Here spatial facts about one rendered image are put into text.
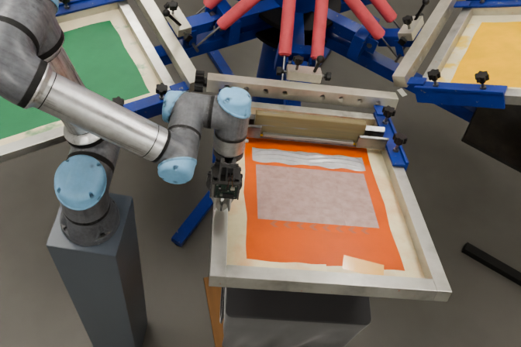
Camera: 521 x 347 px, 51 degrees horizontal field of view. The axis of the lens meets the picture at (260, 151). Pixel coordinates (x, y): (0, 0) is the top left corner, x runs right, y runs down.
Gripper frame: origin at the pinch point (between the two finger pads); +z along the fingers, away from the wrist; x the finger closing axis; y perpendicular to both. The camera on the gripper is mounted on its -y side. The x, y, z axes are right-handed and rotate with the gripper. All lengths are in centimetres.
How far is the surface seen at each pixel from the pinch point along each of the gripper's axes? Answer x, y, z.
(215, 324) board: 7, -47, 118
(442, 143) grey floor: 138, -158, 80
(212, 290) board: 5, -62, 112
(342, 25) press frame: 47, -106, -9
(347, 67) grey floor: 83, -209, 62
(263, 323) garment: 17.0, 5.0, 42.5
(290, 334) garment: 27, 1, 53
